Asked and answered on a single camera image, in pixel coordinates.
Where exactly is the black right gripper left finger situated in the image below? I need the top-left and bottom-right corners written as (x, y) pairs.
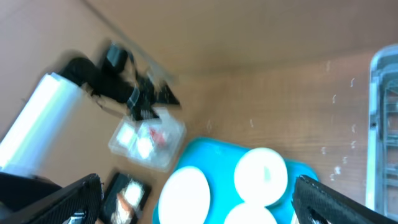
top-left (1, 173), bottom-right (103, 223)

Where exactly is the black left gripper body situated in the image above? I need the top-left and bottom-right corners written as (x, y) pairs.
top-left (99, 44), bottom-right (180, 121)

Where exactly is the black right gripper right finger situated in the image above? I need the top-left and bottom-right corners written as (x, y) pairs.
top-left (292, 175), bottom-right (395, 224)

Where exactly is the white tissue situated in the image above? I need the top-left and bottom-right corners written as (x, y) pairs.
top-left (116, 123), bottom-right (155, 159)

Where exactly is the red snack wrapper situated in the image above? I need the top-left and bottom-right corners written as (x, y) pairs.
top-left (149, 128), bottom-right (167, 147)

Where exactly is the white saucer bowl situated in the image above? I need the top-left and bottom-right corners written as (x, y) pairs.
top-left (234, 147), bottom-right (288, 207)

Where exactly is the small white plate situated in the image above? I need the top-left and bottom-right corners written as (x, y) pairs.
top-left (224, 203), bottom-right (277, 224)

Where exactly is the large white plate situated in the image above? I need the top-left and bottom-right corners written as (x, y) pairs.
top-left (158, 166), bottom-right (211, 224)

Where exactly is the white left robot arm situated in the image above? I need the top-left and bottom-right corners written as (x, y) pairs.
top-left (1, 43), bottom-right (186, 210)

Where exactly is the black waste tray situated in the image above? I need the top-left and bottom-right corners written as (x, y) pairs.
top-left (99, 172), bottom-right (152, 224)

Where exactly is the grey dishwasher rack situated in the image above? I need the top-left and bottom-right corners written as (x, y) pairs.
top-left (366, 44), bottom-right (397, 221)

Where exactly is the food scraps pile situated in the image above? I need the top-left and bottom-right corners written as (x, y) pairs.
top-left (111, 180), bottom-right (144, 224)

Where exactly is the clear plastic storage bin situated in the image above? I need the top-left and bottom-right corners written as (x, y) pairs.
top-left (108, 108), bottom-right (186, 172)

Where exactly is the teal plastic tray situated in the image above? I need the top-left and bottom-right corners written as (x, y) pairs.
top-left (152, 138), bottom-right (317, 223)

